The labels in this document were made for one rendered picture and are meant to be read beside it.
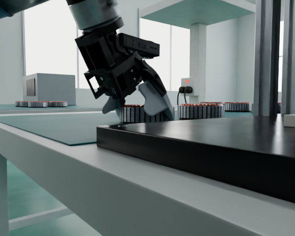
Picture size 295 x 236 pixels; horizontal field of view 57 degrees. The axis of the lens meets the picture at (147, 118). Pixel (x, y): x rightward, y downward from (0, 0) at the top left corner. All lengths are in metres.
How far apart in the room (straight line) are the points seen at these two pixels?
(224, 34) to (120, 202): 7.72
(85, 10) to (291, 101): 0.40
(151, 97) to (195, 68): 0.92
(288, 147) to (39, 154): 0.25
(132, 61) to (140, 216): 0.34
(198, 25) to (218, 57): 6.16
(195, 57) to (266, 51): 0.91
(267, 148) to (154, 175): 0.07
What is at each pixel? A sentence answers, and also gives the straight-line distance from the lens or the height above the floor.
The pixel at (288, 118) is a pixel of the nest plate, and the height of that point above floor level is 0.78.
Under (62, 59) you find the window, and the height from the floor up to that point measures 1.48.
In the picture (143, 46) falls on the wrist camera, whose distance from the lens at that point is 0.52.
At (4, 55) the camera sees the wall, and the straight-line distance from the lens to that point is 4.66.
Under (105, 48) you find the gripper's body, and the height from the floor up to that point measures 0.88.
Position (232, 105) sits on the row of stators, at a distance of 1.12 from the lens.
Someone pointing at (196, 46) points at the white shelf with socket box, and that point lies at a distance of 1.40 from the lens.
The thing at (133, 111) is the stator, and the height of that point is 0.78.
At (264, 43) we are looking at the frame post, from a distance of 0.52.
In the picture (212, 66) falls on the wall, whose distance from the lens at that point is 7.32.
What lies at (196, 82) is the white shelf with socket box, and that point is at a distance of 1.34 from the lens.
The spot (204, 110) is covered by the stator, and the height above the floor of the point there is 0.77.
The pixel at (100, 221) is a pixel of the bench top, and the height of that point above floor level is 0.71.
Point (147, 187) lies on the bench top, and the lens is 0.16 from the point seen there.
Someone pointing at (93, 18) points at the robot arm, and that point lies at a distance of 0.45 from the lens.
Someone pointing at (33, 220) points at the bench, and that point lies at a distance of 1.60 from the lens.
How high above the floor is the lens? 0.80
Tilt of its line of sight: 4 degrees down
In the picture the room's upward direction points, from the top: straight up
